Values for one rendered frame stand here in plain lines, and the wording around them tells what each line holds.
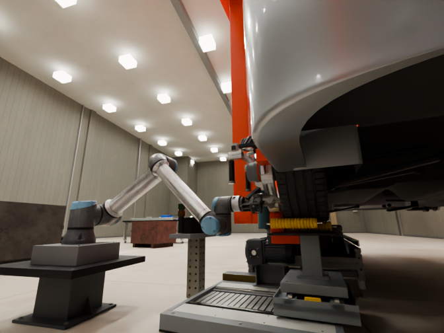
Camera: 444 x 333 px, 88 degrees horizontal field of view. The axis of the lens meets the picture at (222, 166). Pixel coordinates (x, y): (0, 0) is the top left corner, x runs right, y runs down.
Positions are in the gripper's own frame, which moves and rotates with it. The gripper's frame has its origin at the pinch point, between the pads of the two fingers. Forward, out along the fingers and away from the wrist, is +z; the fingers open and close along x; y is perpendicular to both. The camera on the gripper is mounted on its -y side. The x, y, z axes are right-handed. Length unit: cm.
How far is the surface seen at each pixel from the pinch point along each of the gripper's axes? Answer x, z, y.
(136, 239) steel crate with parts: -292, -435, -230
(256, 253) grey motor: -54, -25, -8
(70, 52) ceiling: 209, -733, -621
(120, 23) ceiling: 222, -478, -607
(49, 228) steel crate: -69, -327, -49
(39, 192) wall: -214, -1011, -394
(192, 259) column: -51, -72, 2
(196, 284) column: -62, -68, 14
